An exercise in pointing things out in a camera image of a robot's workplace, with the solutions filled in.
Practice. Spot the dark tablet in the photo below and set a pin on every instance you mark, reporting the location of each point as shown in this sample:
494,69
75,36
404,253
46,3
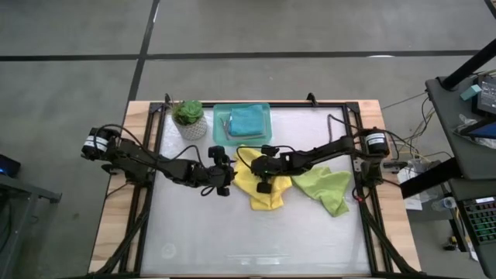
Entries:
484,129

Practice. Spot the black slanted pole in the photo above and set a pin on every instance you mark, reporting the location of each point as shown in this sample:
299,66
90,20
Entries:
469,66

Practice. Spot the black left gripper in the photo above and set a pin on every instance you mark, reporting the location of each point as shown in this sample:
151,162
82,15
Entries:
221,174

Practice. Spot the white patterned plant pot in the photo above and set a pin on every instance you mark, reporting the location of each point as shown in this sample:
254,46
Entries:
193,131

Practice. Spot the black frame clamp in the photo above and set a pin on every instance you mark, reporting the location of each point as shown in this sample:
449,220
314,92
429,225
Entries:
167,98
311,99

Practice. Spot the teal microfiber towel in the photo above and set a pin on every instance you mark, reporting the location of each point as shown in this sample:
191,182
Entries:
246,120

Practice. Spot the small teal box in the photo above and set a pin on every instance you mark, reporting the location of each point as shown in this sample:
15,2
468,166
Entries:
470,92

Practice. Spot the black box with blue light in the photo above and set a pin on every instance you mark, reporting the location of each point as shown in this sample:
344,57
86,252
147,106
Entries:
8,166

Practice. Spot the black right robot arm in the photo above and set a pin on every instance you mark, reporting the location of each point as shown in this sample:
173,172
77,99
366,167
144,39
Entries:
329,149

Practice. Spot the black aluminium frame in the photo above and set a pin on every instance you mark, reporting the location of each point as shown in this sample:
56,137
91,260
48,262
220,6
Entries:
329,105

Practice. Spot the grey metal bench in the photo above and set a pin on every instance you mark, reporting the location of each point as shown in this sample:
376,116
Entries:
23,190

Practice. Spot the white paper sheet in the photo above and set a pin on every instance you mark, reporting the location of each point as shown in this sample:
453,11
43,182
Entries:
412,202

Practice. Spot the grey waffle-weave towel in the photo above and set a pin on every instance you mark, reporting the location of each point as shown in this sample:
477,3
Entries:
244,138

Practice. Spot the black laptop keyboard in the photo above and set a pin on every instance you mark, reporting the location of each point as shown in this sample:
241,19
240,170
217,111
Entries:
480,221

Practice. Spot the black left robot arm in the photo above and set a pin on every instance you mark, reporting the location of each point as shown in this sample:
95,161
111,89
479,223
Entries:
147,160

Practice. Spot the lime green microfiber towel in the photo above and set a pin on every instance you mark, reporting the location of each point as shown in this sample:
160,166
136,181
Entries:
325,186

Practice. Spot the clear plastic bottle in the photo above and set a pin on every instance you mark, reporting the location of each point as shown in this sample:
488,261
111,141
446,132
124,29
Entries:
445,203

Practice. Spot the black electronic device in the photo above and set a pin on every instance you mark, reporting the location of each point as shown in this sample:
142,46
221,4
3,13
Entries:
488,97

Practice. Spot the translucent teal plastic bin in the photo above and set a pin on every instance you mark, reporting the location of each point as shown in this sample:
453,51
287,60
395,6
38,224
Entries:
217,128

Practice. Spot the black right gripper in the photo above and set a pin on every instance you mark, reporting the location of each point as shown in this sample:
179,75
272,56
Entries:
271,164

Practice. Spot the green artificial succulent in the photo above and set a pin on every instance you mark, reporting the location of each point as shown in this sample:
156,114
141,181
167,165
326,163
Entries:
188,111

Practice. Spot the yellow black tool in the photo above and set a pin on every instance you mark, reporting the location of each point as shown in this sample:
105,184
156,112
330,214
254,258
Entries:
450,243

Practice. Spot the dark grey side desk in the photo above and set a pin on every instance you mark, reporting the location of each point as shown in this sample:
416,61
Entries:
465,155

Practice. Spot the yellow microfiber towel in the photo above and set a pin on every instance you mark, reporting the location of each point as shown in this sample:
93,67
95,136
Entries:
263,199

